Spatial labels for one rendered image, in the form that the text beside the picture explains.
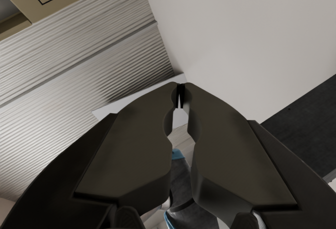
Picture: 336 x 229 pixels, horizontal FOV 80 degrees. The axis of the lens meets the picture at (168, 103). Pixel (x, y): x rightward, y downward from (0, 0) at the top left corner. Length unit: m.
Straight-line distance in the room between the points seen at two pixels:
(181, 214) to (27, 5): 0.77
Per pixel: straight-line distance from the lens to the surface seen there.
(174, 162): 0.73
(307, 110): 0.92
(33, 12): 0.72
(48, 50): 2.90
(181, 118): 3.70
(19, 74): 3.06
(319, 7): 1.01
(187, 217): 0.78
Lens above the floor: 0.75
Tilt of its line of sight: 6 degrees down
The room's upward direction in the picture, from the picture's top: 121 degrees counter-clockwise
